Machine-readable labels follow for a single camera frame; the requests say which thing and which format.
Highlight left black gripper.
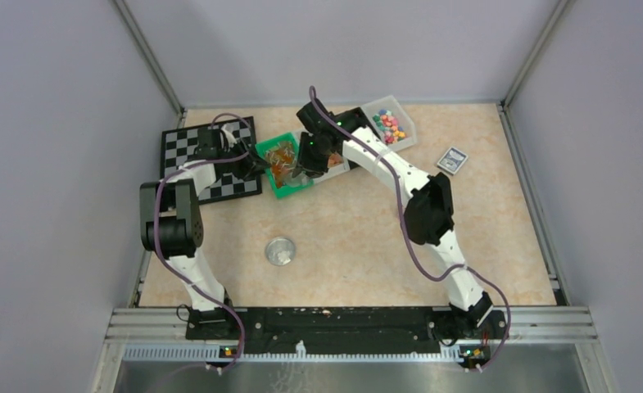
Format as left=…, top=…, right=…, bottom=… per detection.
left=217, top=138, right=270, bottom=181

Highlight green candy bin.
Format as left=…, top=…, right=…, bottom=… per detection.
left=256, top=133, right=314, bottom=199

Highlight clear plastic scoop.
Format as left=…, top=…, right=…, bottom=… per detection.
left=283, top=172, right=314, bottom=188

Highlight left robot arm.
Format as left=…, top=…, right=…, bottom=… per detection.
left=139, top=118, right=264, bottom=339

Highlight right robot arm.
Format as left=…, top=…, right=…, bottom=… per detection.
left=297, top=98, right=494, bottom=337

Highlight white bin orange candies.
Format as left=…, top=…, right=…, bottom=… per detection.
left=292, top=129, right=351, bottom=184

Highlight white bin colourful candies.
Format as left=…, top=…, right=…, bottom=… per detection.
left=360, top=95, right=418, bottom=151

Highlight black candy bin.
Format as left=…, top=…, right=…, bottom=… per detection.
left=329, top=106, right=374, bottom=170

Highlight black grey chessboard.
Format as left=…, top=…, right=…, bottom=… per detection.
left=160, top=116, right=262, bottom=205

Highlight blue playing card box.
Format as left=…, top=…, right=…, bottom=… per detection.
left=436, top=147, right=469, bottom=175

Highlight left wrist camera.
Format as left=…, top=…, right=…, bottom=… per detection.
left=220, top=122, right=242, bottom=151

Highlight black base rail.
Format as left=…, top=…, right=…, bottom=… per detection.
left=179, top=306, right=509, bottom=357

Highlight white cable duct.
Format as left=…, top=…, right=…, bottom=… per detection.
left=123, top=341, right=487, bottom=364

